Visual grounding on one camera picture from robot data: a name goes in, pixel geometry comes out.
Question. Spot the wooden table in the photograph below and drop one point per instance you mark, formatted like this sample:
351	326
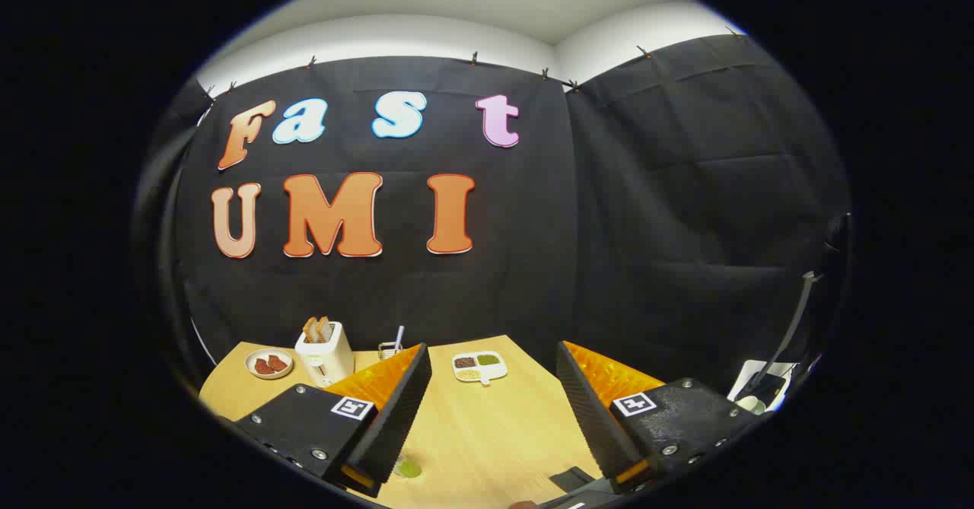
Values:
487	433

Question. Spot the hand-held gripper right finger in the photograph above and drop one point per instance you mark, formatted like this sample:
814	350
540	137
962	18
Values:
586	410

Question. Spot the white flat object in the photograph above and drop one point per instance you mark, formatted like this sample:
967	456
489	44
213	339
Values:
749	376

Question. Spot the white divided dish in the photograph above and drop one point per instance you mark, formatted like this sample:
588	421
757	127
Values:
498	370

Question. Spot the clear juice bottle green label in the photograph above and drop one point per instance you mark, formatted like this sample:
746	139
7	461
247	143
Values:
409	468

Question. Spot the brown meat piece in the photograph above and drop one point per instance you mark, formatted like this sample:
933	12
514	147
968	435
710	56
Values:
278	363
263	367

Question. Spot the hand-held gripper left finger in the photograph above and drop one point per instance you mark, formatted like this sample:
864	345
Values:
396	410

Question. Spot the white toaster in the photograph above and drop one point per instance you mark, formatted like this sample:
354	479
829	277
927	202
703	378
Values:
331	358

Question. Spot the heap of yellow soybeans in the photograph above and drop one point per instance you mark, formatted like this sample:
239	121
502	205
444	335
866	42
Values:
469	374

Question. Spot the heap of red beans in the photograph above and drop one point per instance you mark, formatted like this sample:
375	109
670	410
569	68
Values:
465	361

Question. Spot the round white plate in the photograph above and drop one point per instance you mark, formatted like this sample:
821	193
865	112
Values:
251	358

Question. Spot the toast bread slice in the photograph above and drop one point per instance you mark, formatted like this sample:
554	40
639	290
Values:
325	328
310	331

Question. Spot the heap of green beans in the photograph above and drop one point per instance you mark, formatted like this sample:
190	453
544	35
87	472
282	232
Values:
488	359

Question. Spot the striped white straw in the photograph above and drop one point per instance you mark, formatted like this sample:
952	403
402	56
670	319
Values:
399	337

